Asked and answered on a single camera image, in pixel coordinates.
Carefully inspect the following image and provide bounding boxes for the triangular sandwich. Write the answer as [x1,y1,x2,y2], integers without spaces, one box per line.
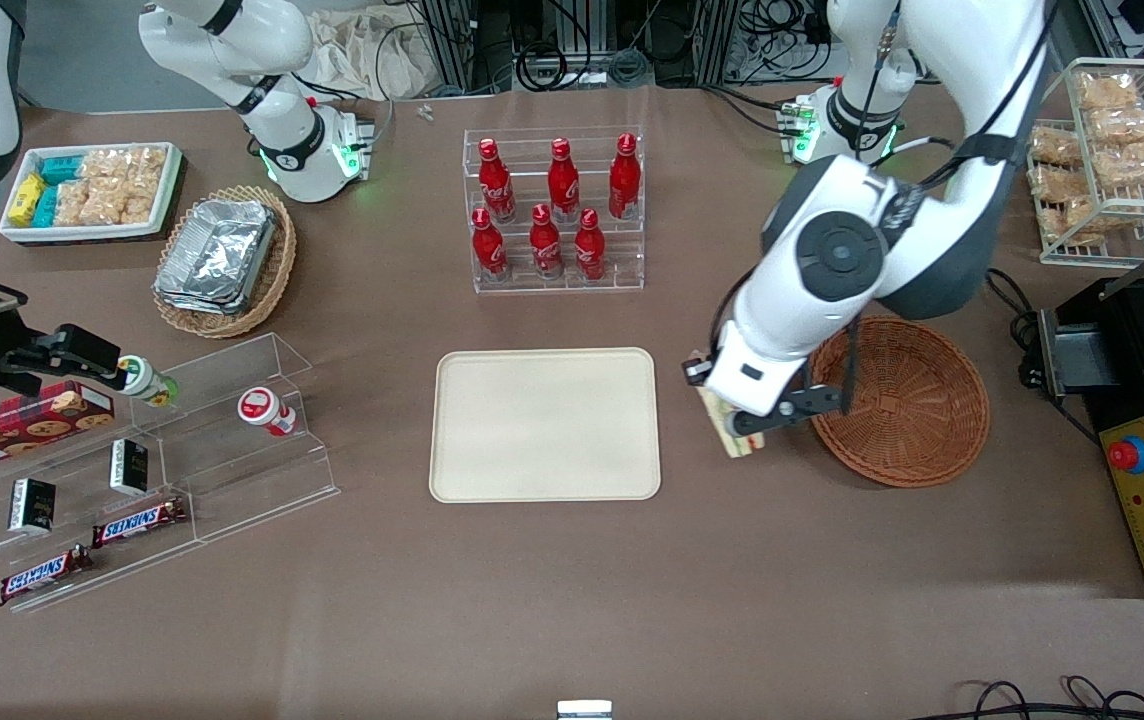
[697,385,769,460]

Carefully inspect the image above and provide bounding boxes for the round brown wicker basket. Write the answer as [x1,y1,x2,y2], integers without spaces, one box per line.
[809,316,991,489]

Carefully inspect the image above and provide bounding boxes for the cream plastic tray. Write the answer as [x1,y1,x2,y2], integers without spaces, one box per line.
[429,347,662,503]

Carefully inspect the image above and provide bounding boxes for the white rectangular snack tray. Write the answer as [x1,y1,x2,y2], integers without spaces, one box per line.
[0,142,184,244]

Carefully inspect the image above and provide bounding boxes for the oval tan wicker basket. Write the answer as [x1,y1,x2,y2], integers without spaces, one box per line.
[152,185,298,339]

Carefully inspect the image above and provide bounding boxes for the red chocolate chip cookie box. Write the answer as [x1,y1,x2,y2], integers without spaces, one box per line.
[0,382,117,447]

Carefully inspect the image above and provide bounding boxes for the green capped white drink bottle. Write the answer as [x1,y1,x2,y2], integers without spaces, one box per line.
[117,355,179,408]

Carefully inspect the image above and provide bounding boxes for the aluminium foil container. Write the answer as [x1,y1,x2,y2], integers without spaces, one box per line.
[157,199,279,301]
[154,285,251,316]

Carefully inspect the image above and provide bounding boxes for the small black box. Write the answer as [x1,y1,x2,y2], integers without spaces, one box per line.
[110,438,150,497]
[8,478,57,534]

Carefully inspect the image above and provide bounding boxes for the clear acrylic bottle rack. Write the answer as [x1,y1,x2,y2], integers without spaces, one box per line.
[462,125,646,294]

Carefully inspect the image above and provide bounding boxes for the clear rice cracker pack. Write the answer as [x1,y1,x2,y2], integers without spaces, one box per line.
[82,180,129,227]
[126,147,169,193]
[52,180,93,227]
[81,149,130,183]

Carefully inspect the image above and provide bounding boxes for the yellow snack pack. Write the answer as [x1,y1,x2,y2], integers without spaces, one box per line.
[8,174,47,227]

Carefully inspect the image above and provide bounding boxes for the red cola bottle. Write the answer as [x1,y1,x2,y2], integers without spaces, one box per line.
[478,138,517,223]
[609,133,642,220]
[530,204,565,280]
[574,208,607,282]
[472,208,510,282]
[547,138,581,223]

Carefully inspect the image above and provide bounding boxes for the brown Snickers bar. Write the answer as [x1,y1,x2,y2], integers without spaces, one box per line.
[91,497,189,549]
[0,544,94,608]

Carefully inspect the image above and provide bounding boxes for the red capped white drink bottle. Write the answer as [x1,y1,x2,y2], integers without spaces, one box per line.
[237,387,298,438]

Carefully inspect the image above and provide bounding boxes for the clear acrylic stepped shelf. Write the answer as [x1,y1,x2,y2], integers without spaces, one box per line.
[0,333,341,613]

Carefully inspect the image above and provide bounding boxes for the bagged fried snack pack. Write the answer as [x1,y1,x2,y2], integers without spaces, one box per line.
[1090,107,1144,147]
[1036,197,1099,244]
[1095,140,1144,188]
[1078,74,1140,113]
[1030,165,1093,203]
[1030,126,1085,168]

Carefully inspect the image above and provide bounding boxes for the black table appliance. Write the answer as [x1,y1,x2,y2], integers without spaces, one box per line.
[1040,235,1144,601]

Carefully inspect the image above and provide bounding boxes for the crumpled white cloth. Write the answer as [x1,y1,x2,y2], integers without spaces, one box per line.
[306,8,435,102]

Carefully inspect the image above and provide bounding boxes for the black looped table cable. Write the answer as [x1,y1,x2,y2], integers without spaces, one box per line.
[982,267,1045,349]

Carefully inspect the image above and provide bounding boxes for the coiled grey cable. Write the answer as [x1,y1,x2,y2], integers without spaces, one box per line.
[606,48,655,89]

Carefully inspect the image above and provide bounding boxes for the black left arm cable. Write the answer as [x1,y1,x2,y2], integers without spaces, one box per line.
[710,0,1051,413]

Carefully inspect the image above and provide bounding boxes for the coiled black cable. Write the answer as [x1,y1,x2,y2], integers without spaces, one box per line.
[515,42,570,93]

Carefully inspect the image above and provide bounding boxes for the black cable at table edge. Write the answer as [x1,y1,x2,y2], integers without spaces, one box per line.
[940,675,1144,720]

